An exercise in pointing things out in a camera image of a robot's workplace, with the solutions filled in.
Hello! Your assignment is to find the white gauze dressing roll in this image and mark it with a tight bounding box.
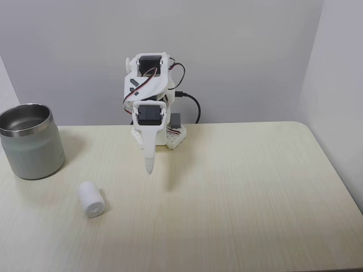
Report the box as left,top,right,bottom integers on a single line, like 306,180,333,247
77,181,106,219

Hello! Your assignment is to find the grey stainless steel cup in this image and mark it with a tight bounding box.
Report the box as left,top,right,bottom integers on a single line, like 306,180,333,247
0,103,66,181

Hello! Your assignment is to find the black power cable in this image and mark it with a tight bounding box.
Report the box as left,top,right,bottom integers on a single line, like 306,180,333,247
175,90,202,125

